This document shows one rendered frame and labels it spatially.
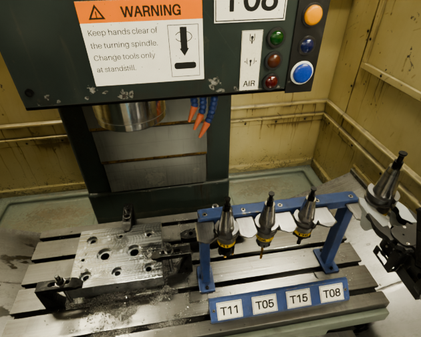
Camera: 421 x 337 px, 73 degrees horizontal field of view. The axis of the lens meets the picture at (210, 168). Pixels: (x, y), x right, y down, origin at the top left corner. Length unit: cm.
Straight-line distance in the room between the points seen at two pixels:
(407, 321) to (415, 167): 56
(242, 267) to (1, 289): 100
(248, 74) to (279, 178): 154
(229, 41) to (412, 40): 102
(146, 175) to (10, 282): 72
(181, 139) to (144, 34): 85
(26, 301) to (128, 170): 60
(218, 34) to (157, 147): 87
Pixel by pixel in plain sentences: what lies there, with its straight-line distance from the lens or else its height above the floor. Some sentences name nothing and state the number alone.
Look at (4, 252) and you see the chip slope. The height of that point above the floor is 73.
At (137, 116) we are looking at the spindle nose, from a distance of 61.
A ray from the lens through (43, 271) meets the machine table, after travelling 123.
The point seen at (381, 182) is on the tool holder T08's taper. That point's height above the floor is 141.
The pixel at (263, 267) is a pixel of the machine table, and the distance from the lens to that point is 109.
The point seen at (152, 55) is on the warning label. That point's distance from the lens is 43.
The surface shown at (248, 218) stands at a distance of 80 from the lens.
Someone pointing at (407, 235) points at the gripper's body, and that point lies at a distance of 68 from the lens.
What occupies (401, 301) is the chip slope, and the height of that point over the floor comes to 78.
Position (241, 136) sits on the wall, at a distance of 176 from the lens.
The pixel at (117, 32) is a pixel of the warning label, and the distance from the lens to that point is 43.
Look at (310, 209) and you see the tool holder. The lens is 79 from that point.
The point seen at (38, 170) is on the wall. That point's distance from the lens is 194.
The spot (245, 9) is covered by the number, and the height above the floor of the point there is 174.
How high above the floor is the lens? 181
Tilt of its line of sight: 38 degrees down
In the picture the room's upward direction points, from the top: 1 degrees counter-clockwise
